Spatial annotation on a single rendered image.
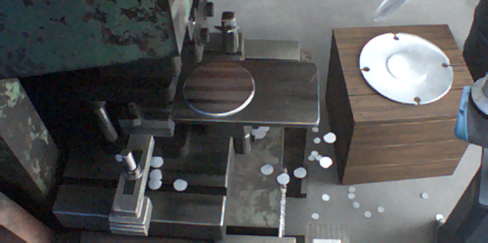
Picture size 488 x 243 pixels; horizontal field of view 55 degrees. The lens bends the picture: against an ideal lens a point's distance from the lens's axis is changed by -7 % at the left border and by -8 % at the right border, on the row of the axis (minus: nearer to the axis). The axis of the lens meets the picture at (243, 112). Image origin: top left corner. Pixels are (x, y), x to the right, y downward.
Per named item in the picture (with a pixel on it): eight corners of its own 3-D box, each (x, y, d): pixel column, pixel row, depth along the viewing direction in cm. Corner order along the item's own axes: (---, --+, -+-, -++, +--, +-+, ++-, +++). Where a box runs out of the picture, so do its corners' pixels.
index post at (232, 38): (238, 43, 105) (235, 8, 98) (237, 53, 104) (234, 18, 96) (225, 43, 106) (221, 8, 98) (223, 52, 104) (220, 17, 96)
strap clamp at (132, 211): (163, 151, 90) (152, 115, 81) (146, 236, 79) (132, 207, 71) (132, 149, 90) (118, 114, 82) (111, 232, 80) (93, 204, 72)
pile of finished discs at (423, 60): (436, 33, 156) (437, 31, 155) (464, 101, 138) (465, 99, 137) (351, 37, 156) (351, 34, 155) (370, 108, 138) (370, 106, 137)
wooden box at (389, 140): (425, 91, 186) (447, 23, 158) (453, 175, 162) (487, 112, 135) (324, 97, 186) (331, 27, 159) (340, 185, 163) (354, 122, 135)
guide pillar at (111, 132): (118, 132, 89) (98, 80, 78) (115, 142, 87) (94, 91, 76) (106, 131, 89) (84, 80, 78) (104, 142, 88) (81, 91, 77)
